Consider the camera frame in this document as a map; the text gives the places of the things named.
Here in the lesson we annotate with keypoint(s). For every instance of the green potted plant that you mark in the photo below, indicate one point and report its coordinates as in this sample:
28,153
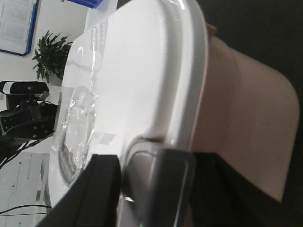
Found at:
51,55

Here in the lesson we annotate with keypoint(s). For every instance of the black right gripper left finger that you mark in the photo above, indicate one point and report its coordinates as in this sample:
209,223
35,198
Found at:
92,200

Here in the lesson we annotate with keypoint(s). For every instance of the black and white camera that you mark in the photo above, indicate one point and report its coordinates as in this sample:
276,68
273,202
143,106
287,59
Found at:
23,87

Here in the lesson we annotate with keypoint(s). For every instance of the blue framed wall poster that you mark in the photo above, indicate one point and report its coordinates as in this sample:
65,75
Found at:
17,25

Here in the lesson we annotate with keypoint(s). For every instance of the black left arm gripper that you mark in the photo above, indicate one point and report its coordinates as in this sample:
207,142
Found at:
29,121

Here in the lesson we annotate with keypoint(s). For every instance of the dark grey table mat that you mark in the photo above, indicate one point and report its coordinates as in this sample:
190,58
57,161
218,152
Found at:
270,31

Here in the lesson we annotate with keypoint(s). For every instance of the white lidded plastic bin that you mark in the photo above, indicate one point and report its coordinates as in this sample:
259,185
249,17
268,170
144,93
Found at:
150,84

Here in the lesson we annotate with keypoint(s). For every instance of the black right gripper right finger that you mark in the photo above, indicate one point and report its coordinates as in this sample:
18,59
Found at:
221,197

